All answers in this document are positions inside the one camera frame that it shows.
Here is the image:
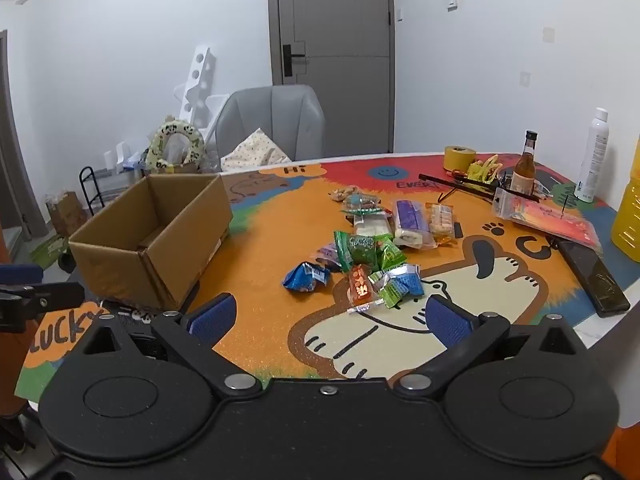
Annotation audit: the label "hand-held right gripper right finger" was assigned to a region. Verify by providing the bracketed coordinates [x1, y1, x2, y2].
[395, 294, 588, 397]

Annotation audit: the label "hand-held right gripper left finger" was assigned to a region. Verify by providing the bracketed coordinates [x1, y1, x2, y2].
[70, 292, 263, 397]

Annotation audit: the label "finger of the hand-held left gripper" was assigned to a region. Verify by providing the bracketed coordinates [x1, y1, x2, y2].
[0, 264, 45, 293]
[20, 282, 85, 319]

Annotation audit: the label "blue and silver snack packet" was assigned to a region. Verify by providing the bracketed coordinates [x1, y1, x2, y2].
[387, 264, 426, 297]

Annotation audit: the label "small green snack packet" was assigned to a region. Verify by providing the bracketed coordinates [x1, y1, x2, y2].
[375, 280, 407, 309]

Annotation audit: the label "green candy packet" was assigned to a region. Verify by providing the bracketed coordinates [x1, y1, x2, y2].
[334, 230, 377, 273]
[375, 237, 408, 273]

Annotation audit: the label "large cardboard box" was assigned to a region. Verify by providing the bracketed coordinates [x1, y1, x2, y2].
[68, 172, 234, 311]

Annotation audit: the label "orange snack packet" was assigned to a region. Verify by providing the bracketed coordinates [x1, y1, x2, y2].
[347, 264, 377, 313]

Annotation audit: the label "orange label cracker packet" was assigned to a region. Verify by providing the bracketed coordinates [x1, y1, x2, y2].
[426, 202, 458, 247]

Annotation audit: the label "purple bread packet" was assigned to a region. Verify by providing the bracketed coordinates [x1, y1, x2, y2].
[392, 199, 436, 250]

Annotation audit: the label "small purple candy packet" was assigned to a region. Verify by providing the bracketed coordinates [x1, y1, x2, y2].
[311, 242, 343, 271]

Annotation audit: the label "green box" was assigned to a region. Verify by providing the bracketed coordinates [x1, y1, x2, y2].
[31, 235, 71, 271]

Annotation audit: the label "colourful printed table mat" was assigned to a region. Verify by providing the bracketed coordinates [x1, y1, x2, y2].
[15, 152, 621, 401]

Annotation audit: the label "small cardboard box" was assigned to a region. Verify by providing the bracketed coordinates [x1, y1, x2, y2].
[46, 191, 88, 236]

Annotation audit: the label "black metal shoe rack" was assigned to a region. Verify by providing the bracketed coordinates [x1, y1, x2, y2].
[78, 166, 146, 216]

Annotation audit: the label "black metal hanger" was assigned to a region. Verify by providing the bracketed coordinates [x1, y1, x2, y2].
[417, 172, 541, 206]

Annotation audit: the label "clear bag of red packets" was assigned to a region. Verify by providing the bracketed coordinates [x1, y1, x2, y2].
[490, 191, 603, 253]

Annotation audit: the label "black phone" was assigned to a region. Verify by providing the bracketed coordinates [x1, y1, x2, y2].
[555, 237, 631, 318]

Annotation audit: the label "white plastic clutter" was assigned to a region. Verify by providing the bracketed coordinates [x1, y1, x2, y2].
[102, 140, 148, 171]

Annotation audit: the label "yellow plastic clips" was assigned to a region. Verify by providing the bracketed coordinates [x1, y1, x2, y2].
[467, 155, 503, 183]

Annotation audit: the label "yellow tape roll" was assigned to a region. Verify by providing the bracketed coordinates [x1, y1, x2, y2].
[444, 145, 477, 173]

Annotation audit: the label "dotted cream cushion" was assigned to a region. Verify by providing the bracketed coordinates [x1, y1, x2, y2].
[221, 129, 292, 172]

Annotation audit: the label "brown glass bottle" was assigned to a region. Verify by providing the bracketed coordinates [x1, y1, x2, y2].
[512, 130, 538, 198]

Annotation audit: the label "grey chair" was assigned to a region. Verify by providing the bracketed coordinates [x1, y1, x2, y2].
[215, 85, 325, 171]

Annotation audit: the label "yellow juice bottle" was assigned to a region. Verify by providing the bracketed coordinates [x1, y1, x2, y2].
[611, 135, 640, 251]

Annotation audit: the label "white spray can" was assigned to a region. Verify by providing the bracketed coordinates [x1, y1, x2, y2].
[574, 107, 611, 203]

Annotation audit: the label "white foam board with holes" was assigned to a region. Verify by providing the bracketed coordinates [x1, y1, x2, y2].
[174, 44, 236, 141]

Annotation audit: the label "grey door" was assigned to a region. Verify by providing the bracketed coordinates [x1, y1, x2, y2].
[266, 0, 396, 156]

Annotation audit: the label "grey door frame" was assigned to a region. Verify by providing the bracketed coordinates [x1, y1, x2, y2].
[0, 30, 33, 241]

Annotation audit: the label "black door handle lock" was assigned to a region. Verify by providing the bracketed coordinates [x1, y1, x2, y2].
[282, 42, 307, 77]

